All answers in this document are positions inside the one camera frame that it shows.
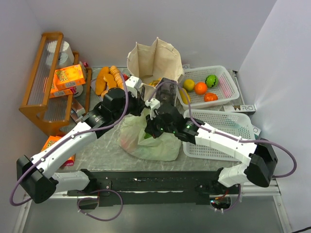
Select green plastic grocery bag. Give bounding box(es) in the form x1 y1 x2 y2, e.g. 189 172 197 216
119 109 181 161

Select orange gummy snack bag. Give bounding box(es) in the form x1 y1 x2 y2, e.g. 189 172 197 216
149 78 161 87

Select beige canvas tote bag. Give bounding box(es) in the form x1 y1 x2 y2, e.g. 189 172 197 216
127 38 184 100

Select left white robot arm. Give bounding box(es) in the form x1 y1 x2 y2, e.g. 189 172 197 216
17 87 145 203

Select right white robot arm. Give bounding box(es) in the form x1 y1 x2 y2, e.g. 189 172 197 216
145 104 277 187

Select round bread bun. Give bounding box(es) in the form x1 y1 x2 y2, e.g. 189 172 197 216
101 90 108 98

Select long bread loaf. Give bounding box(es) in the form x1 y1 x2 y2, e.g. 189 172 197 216
95 67 109 96

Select yellow mango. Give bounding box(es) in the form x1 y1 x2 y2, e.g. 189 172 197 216
179 88 191 105

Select row of round crackers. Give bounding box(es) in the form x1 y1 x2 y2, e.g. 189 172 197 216
109 66 124 89

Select purple tray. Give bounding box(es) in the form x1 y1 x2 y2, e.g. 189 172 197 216
91 77 108 101

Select yellow lemon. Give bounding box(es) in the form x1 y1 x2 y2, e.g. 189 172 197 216
183 79 195 91

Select orange fruit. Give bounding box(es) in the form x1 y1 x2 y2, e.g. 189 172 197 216
194 82 208 95

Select red tomato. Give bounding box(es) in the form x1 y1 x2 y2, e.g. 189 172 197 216
204 93 218 102

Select orange cracker box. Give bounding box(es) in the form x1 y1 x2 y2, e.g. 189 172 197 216
49 84 76 99
53 64 86 90

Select green watermelon ball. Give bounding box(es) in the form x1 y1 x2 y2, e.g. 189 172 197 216
205 74 219 88

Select wooden shelf rack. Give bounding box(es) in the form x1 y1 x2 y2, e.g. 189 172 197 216
18 32 93 136

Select back white perforated basket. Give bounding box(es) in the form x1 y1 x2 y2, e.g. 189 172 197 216
180 66 240 109

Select white perforated basket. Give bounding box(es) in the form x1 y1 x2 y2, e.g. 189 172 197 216
183 109 255 162
180 66 240 109

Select front white perforated basket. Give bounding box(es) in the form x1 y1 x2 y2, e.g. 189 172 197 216
183 109 255 162

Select orange box on floor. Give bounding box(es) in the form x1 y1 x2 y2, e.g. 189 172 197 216
41 136 75 167

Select grey RIO block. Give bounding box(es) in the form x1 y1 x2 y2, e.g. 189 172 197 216
223 105 256 113

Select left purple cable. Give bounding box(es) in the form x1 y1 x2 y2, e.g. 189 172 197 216
9 69 124 221

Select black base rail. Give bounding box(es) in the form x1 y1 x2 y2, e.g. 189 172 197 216
67 171 239 207

